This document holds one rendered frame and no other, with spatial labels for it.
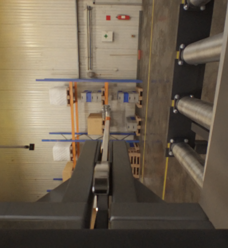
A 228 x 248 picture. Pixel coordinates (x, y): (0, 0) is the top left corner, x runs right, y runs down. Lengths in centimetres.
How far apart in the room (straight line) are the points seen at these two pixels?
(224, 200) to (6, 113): 1080
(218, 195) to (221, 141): 7
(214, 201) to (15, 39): 1030
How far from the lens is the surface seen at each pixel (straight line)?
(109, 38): 921
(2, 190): 1310
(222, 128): 28
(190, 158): 107
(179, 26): 125
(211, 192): 32
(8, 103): 1075
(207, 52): 92
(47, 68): 977
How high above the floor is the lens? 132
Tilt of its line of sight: 1 degrees down
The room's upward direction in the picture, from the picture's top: 89 degrees counter-clockwise
